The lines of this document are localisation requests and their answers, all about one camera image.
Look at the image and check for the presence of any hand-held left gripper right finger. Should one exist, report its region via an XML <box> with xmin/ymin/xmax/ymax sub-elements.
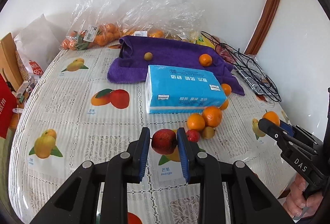
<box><xmin>176</xmin><ymin>127</ymin><xmax>296</xmax><ymax>224</ymax></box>

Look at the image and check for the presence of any wooden door frame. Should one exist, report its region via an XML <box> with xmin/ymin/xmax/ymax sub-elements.
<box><xmin>244</xmin><ymin>0</ymin><xmax>288</xmax><ymax>55</ymax></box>

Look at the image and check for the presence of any printed lace tablecloth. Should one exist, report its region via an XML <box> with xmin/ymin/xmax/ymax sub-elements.
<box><xmin>8</xmin><ymin>45</ymin><xmax>297</xmax><ymax>224</ymax></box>

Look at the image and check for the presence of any cardboard box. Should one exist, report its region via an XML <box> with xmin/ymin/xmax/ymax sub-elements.
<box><xmin>0</xmin><ymin>32</ymin><xmax>24</xmax><ymax>90</ymax></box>

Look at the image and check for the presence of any small red fruit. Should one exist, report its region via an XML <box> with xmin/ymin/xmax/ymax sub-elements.
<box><xmin>186</xmin><ymin>130</ymin><xmax>201</xmax><ymax>142</ymax></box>

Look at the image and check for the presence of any black wire rack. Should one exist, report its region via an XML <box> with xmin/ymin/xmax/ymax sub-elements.
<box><xmin>201</xmin><ymin>31</ymin><xmax>281</xmax><ymax>103</ymax></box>

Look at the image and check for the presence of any person's right hand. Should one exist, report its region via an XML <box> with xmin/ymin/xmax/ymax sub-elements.
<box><xmin>285</xmin><ymin>174</ymin><xmax>325</xmax><ymax>220</ymax></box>

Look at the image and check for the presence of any white paper bag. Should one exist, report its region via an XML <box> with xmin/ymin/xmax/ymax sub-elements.
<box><xmin>13</xmin><ymin>14</ymin><xmax>60</xmax><ymax>82</ymax></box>

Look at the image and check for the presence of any yellow package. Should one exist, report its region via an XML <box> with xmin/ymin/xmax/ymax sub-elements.
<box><xmin>194</xmin><ymin>34</ymin><xmax>216</xmax><ymax>49</ymax></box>

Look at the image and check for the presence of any purple towel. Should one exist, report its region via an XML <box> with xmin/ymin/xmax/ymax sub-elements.
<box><xmin>107</xmin><ymin>35</ymin><xmax>246</xmax><ymax>97</ymax></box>

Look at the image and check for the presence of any red apple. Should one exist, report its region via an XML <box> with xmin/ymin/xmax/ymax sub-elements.
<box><xmin>151</xmin><ymin>129</ymin><xmax>178</xmax><ymax>155</ymax></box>

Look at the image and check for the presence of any large orange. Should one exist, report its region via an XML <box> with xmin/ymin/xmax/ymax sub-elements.
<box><xmin>202</xmin><ymin>107</ymin><xmax>223</xmax><ymax>128</ymax></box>

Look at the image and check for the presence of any brown-green round fruit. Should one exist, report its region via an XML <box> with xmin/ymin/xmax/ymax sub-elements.
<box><xmin>202</xmin><ymin>126</ymin><xmax>216</xmax><ymax>139</ymax></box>

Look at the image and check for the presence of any red packaged item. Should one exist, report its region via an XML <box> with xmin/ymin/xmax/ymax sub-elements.
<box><xmin>217</xmin><ymin>43</ymin><xmax>235</xmax><ymax>62</ymax></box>

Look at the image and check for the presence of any blue tissue pack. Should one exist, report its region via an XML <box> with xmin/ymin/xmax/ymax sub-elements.
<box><xmin>145</xmin><ymin>64</ymin><xmax>228</xmax><ymax>114</ymax></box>

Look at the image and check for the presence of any red bag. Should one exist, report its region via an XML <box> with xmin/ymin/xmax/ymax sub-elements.
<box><xmin>0</xmin><ymin>76</ymin><xmax>17</xmax><ymax>138</ymax></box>

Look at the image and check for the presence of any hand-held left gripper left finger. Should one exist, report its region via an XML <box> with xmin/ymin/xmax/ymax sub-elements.
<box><xmin>29</xmin><ymin>127</ymin><xmax>151</xmax><ymax>224</ymax></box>

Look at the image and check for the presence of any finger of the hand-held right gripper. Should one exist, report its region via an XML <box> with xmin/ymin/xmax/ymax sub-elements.
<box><xmin>279</xmin><ymin>120</ymin><xmax>297</xmax><ymax>137</ymax></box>
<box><xmin>258</xmin><ymin>118</ymin><xmax>293</xmax><ymax>149</ymax></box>

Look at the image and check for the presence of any patterned pouch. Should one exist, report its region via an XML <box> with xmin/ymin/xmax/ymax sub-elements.
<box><xmin>238</xmin><ymin>70</ymin><xmax>274</xmax><ymax>95</ymax></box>

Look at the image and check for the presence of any plastic bag of leafy tangerines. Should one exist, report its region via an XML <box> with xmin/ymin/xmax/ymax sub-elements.
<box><xmin>60</xmin><ymin>0</ymin><xmax>123</xmax><ymax>51</ymax></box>

